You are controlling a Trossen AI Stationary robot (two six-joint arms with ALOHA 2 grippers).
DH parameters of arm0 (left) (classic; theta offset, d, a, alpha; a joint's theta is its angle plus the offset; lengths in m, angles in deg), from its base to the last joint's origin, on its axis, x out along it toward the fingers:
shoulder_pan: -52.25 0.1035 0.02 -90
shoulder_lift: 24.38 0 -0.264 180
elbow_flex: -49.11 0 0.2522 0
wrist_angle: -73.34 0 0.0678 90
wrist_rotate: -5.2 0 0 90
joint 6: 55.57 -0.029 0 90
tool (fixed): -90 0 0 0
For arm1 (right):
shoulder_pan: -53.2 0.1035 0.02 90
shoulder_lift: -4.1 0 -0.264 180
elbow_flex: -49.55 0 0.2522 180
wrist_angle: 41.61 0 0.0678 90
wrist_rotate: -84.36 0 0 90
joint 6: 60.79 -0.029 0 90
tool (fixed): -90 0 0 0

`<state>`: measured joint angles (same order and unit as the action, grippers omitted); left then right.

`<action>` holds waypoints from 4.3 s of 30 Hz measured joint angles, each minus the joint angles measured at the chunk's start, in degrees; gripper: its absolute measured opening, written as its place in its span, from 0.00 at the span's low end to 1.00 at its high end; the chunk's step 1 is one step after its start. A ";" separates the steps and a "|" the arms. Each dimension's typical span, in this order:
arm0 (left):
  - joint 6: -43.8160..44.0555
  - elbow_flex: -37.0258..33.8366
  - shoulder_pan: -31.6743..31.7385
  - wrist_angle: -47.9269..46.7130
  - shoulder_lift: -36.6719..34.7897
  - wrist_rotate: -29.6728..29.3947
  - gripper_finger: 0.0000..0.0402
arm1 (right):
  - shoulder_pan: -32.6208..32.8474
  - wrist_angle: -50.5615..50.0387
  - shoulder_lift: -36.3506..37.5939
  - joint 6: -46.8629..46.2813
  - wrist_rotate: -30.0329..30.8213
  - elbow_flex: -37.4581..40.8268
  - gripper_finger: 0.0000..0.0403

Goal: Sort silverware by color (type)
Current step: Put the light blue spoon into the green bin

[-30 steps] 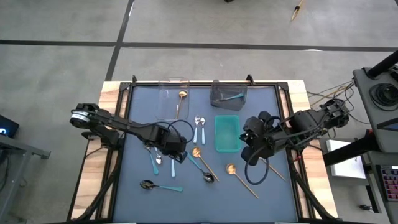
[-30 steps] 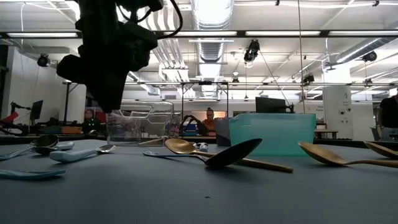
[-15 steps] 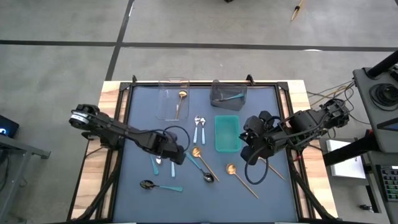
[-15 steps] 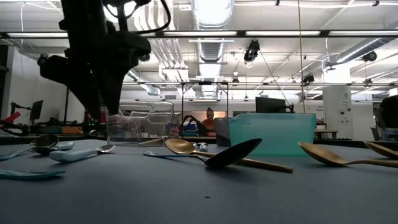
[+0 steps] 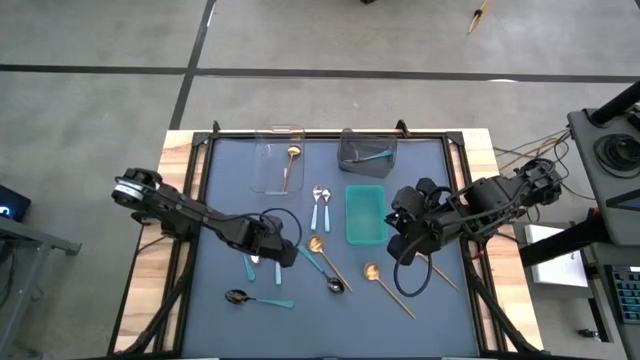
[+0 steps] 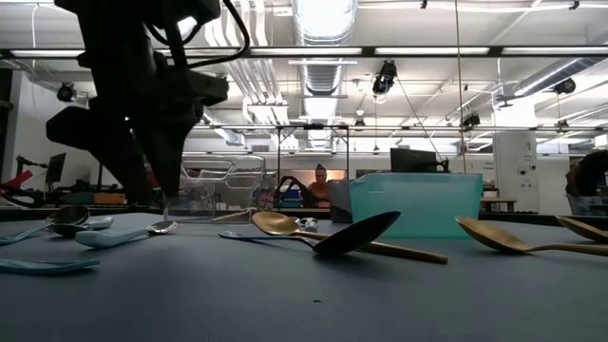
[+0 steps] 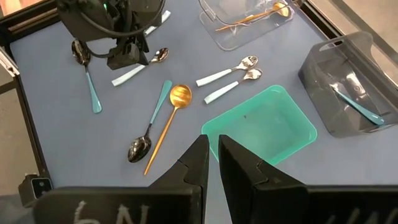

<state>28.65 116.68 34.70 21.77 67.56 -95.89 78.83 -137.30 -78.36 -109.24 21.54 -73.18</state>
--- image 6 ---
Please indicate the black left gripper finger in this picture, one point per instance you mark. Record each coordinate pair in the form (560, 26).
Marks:
(171, 142)
(95, 128)

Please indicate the gold spoon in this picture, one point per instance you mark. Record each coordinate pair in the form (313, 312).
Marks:
(584, 229)
(275, 222)
(494, 237)
(233, 216)

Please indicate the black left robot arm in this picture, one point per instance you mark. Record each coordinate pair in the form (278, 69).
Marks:
(109, 19)

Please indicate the small black monitor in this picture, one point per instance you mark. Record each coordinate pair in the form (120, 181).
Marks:
(56, 167)

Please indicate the clear plastic bin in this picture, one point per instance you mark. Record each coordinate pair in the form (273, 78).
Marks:
(214, 190)

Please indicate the person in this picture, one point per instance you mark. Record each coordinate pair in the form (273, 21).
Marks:
(320, 190)
(589, 171)

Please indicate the dark grey plastic bin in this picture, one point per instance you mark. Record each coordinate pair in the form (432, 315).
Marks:
(339, 204)

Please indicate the teal plastic bin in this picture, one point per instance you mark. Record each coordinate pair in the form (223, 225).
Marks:
(418, 204)

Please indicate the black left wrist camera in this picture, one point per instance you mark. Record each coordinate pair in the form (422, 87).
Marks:
(209, 89)

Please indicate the black frame stand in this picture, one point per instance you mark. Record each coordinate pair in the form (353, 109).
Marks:
(313, 127)

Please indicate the black overhead camera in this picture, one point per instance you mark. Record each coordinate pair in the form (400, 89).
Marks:
(385, 76)

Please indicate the black overhead rig frame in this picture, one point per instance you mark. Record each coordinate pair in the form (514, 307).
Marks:
(427, 51)

